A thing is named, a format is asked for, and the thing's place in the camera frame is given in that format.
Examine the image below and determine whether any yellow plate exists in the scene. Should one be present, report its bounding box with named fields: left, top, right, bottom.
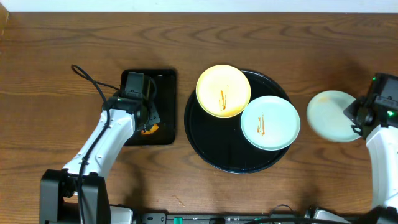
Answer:
left=195, top=65, right=251, bottom=118

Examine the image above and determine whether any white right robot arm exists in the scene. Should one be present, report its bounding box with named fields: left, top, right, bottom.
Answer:
left=343, top=96, right=397, bottom=224

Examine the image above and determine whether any orange green scrub sponge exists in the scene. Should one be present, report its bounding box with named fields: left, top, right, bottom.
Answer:
left=141, top=124, right=159, bottom=135

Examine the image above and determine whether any black round tray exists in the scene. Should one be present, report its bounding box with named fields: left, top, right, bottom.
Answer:
left=184, top=70, right=289, bottom=173

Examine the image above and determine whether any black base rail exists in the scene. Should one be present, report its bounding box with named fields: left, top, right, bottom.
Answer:
left=108, top=204, right=358, bottom=224

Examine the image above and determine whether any mint green plate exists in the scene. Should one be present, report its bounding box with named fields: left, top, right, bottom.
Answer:
left=307, top=90, right=360, bottom=142
left=240, top=96, right=301, bottom=151

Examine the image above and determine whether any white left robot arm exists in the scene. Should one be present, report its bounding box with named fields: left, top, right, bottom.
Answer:
left=39, top=97, right=160, bottom=223

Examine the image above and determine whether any mint green plate front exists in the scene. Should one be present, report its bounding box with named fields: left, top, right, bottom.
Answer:
left=307, top=90, right=360, bottom=142

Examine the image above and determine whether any black rectangular tray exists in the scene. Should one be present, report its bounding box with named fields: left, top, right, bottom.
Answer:
left=121, top=68, right=177, bottom=146

